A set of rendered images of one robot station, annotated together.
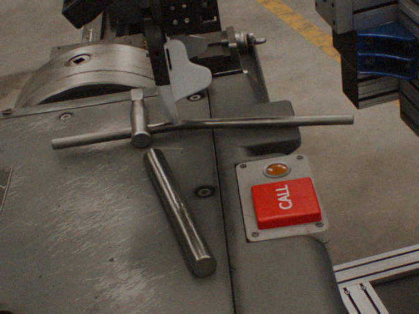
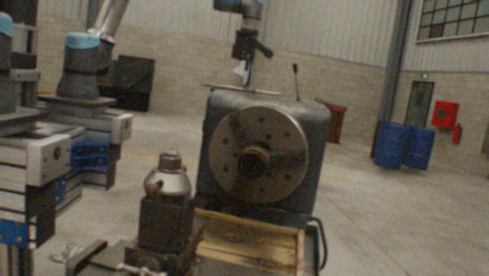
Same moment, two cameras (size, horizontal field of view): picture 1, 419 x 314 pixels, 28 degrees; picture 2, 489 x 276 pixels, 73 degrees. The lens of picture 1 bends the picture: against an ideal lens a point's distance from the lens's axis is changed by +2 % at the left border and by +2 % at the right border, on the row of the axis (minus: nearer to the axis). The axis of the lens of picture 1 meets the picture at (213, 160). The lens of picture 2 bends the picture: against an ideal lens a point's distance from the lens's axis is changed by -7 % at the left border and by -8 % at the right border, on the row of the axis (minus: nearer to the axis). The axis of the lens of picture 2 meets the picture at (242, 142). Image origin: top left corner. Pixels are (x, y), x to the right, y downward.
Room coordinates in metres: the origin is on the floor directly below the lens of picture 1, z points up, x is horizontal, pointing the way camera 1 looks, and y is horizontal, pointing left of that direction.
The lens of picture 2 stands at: (2.22, 0.23, 1.31)
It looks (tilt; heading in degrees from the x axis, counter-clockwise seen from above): 10 degrees down; 187
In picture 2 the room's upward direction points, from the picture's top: 9 degrees clockwise
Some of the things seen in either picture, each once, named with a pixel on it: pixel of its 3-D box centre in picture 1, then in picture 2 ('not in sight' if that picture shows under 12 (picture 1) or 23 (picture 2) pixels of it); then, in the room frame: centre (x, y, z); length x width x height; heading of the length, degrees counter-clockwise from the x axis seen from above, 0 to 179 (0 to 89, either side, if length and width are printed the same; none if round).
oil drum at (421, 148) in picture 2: not in sight; (418, 148); (-5.74, 3.18, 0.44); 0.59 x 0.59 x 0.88
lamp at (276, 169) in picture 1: (277, 171); not in sight; (0.70, -0.06, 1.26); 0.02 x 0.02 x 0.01
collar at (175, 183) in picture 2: not in sight; (168, 178); (1.69, 0.05, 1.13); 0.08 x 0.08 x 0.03
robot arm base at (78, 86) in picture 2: not in sight; (78, 83); (1.07, -0.54, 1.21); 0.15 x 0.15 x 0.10
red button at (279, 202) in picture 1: (285, 205); not in sight; (0.63, -0.06, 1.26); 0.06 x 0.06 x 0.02; 88
